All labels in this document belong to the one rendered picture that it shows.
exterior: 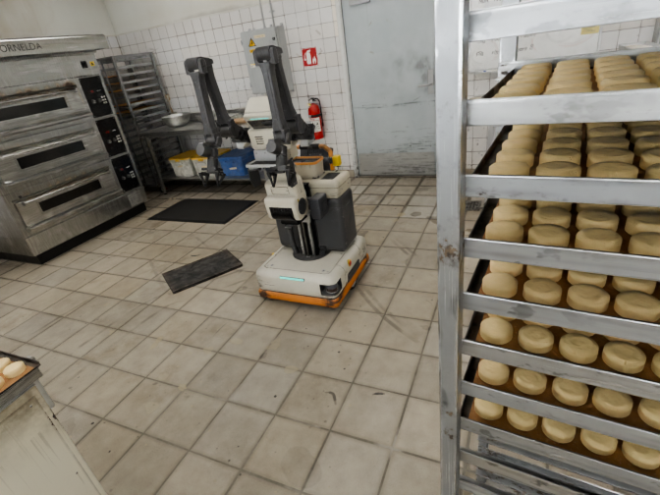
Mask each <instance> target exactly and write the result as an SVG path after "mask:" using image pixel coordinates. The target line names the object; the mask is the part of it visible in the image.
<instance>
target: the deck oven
mask: <svg viewBox="0 0 660 495"><path fill-rule="evenodd" d="M105 48H109V45H108V42H107V39H106V36H105V35H104V34H103V33H101V34H82V35H62V36H42V37H23V38H3V39H0V258H2V259H9V260H16V261H22V262H29V263H35V264H43V263H45V262H47V261H49V260H51V259H53V258H55V257H57V256H59V255H61V254H63V253H64V252H66V251H68V250H70V249H72V248H75V247H77V246H79V245H81V244H83V243H85V242H87V241H89V240H90V239H92V238H94V237H96V236H98V235H100V234H102V233H104V232H106V231H108V230H110V229H112V228H114V227H115V226H117V225H119V224H121V223H123V222H125V221H127V220H129V219H131V218H133V217H135V216H137V215H139V214H140V213H142V212H143V211H145V210H147V209H146V207H145V204H144V203H145V202H146V201H148V198H147V196H146V193H145V190H144V188H143V185H142V182H141V180H140V177H139V174H138V169H137V166H136V164H135V161H134V158H133V156H132V153H131V152H130V149H129V146H128V144H127V141H126V138H125V135H124V133H123V130H122V127H121V125H120V122H119V119H118V116H117V115H115V114H116V111H115V108H114V106H113V103H112V100H111V97H110V95H109V92H108V89H107V86H106V84H105V81H104V78H103V76H102V74H101V72H100V69H99V66H98V63H97V61H96V58H95V55H94V53H96V50H100V49H105ZM99 74H100V75H99Z"/></svg>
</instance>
